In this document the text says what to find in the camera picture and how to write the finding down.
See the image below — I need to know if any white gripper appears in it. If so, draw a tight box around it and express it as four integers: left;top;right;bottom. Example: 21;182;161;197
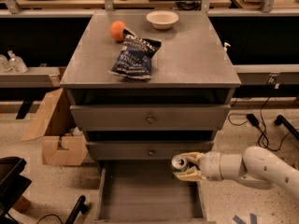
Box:
174;152;222;182

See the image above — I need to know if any green soda can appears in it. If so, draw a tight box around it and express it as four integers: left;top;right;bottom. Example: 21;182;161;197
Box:
171;155;189;174

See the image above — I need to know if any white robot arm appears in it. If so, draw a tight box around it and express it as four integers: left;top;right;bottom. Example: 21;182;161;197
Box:
171;147;299;198

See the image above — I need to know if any grey middle drawer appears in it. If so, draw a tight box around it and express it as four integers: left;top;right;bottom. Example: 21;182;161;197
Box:
86;141;213;161

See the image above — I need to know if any grey open bottom drawer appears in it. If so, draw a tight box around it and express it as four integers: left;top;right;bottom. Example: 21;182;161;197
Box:
96;160;216;224

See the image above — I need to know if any grey drawer cabinet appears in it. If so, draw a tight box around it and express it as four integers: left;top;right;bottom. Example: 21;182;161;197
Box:
59;9;242;224

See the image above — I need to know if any grey top drawer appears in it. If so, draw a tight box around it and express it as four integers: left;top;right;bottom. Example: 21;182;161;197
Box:
70;105;230;131

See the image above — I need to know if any blue floor tape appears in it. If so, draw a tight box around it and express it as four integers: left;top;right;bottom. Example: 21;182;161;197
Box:
233;213;258;224

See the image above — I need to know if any black chair leg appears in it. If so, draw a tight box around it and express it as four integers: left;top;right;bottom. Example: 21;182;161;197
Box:
275;115;299;141

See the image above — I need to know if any blue chip bag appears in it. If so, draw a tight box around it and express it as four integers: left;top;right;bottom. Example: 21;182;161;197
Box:
110;28;162;80

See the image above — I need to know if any white pump dispenser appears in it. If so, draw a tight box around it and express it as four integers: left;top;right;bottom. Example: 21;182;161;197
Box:
223;42;231;51

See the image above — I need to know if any brown cardboard box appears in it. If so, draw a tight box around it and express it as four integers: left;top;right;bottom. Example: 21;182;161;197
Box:
21;88;88;166

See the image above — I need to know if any white paper bowl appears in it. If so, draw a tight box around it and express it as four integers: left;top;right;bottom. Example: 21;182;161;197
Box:
147;10;178;30

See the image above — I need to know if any orange fruit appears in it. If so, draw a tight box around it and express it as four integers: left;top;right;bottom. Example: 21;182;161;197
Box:
109;21;126;42

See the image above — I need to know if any black office chair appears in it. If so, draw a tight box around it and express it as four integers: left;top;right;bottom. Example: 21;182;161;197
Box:
0;157;31;224

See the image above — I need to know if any clear plastic bottle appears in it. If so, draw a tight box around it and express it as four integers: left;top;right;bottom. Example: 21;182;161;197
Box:
7;50;27;74

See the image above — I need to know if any black power cable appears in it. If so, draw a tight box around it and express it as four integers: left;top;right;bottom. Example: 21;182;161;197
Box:
227;96;292;152

